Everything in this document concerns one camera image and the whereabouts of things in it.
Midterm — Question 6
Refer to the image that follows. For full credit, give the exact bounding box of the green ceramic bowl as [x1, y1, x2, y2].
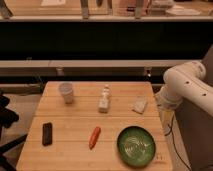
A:
[117, 126, 156, 168]

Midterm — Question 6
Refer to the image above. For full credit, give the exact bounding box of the black cable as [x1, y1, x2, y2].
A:
[164, 114, 193, 171]

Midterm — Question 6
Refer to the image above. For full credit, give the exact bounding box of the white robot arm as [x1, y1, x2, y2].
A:
[155, 61, 213, 117]

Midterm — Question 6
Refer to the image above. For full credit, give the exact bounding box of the wooden table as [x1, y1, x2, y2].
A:
[17, 82, 173, 171]

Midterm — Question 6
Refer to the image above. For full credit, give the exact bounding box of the clear plastic cup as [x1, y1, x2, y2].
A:
[58, 82, 74, 104]

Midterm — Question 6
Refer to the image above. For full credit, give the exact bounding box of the orange carrot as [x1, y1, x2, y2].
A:
[89, 127, 101, 149]

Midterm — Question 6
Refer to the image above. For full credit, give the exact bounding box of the black rectangular remote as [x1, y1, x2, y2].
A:
[42, 123, 52, 146]

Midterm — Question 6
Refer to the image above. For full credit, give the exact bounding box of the black office chair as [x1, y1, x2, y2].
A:
[0, 91, 27, 171]

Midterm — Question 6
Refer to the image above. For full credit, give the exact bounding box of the white squeeze bottle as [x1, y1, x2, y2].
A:
[98, 85, 110, 113]

